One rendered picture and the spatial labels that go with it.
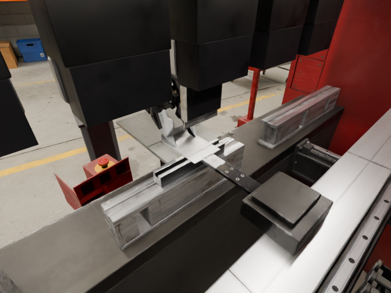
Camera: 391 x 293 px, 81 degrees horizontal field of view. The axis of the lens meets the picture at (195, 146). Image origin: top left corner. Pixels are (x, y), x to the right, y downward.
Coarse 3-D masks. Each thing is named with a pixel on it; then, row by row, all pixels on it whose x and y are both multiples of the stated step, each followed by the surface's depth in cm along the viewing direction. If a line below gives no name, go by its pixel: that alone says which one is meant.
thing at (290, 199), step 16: (208, 160) 52; (224, 176) 49; (240, 176) 48; (272, 176) 46; (288, 176) 44; (256, 192) 40; (272, 192) 40; (288, 192) 40; (304, 192) 40; (256, 208) 39; (272, 208) 37; (288, 208) 37; (304, 208) 37; (320, 208) 39; (256, 224) 40; (272, 224) 37; (288, 224) 36; (304, 224) 36; (288, 240) 35; (304, 240) 36
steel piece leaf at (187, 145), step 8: (176, 128) 62; (176, 136) 62; (184, 136) 62; (192, 136) 62; (168, 144) 58; (176, 144) 58; (184, 144) 58; (192, 144) 58; (200, 144) 58; (208, 144) 58; (184, 152) 56; (192, 152) 56
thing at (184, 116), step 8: (184, 88) 44; (208, 88) 47; (216, 88) 49; (184, 96) 45; (192, 96) 45; (200, 96) 47; (208, 96) 48; (216, 96) 50; (184, 104) 46; (192, 104) 46; (200, 104) 48; (208, 104) 49; (216, 104) 51; (184, 112) 47; (192, 112) 47; (200, 112) 49; (208, 112) 51; (216, 112) 54; (184, 120) 48; (192, 120) 50; (200, 120) 51; (184, 128) 49
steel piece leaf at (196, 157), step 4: (208, 148) 57; (212, 148) 57; (216, 148) 57; (200, 152) 56; (204, 152) 56; (208, 152) 56; (212, 152) 56; (192, 156) 54; (196, 156) 54; (200, 156) 54; (204, 156) 54; (192, 160) 53; (196, 160) 53; (200, 160) 53
